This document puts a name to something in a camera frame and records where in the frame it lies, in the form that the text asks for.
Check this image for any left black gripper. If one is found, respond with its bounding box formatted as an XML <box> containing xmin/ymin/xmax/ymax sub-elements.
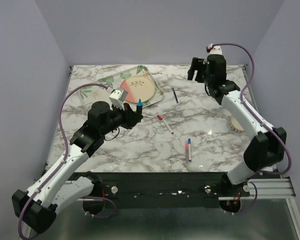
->
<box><xmin>100</xmin><ymin>100</ymin><xmax>144</xmax><ymax>136</ymax></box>

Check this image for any black marker blue tip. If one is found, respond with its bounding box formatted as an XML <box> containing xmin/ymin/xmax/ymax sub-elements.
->
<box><xmin>136</xmin><ymin>99</ymin><xmax>143</xmax><ymax>115</ymax></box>

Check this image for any white pen red tip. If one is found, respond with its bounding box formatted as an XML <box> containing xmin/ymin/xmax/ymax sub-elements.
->
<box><xmin>162</xmin><ymin>118</ymin><xmax>174</xmax><ymax>135</ymax></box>

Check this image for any pink pen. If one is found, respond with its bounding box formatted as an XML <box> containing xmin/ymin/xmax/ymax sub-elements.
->
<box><xmin>185</xmin><ymin>141</ymin><xmax>190</xmax><ymax>162</ymax></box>

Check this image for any white pen blue tip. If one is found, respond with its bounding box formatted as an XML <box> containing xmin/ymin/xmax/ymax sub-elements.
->
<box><xmin>187</xmin><ymin>138</ymin><xmax>192</xmax><ymax>162</ymax></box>

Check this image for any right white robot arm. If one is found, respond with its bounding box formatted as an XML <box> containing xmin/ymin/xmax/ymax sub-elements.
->
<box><xmin>187</xmin><ymin>54</ymin><xmax>287</xmax><ymax>196</ymax></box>

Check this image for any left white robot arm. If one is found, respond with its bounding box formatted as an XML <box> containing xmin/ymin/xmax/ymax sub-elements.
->
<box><xmin>12</xmin><ymin>101</ymin><xmax>143</xmax><ymax>240</ymax></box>

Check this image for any dark blue pen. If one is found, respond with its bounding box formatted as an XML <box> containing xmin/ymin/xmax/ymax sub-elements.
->
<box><xmin>171</xmin><ymin>87</ymin><xmax>179</xmax><ymax>104</ymax></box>

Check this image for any pink cream plate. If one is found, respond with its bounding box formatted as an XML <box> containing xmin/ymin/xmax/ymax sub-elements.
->
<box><xmin>120</xmin><ymin>75</ymin><xmax>156</xmax><ymax>104</ymax></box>

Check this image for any leaf patterned tray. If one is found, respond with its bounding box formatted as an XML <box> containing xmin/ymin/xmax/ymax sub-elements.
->
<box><xmin>78</xmin><ymin>65</ymin><xmax>165</xmax><ymax>111</ymax></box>

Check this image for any small patterned bowl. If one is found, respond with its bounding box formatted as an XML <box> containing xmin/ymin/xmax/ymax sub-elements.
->
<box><xmin>229</xmin><ymin>115</ymin><xmax>245</xmax><ymax>133</ymax></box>

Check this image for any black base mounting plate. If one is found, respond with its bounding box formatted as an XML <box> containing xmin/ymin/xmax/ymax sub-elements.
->
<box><xmin>69</xmin><ymin>171</ymin><xmax>250</xmax><ymax>209</ymax></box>

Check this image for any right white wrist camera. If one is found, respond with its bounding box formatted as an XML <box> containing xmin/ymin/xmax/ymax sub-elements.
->
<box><xmin>206</xmin><ymin>43</ymin><xmax>223</xmax><ymax>55</ymax></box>

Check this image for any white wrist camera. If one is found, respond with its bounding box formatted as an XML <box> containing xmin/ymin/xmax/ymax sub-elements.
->
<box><xmin>206</xmin><ymin>43</ymin><xmax>223</xmax><ymax>55</ymax></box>
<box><xmin>109</xmin><ymin>88</ymin><xmax>128</xmax><ymax>110</ymax></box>

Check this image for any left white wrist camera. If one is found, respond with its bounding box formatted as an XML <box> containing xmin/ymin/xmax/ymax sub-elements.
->
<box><xmin>109</xmin><ymin>88</ymin><xmax>128</xmax><ymax>110</ymax></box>

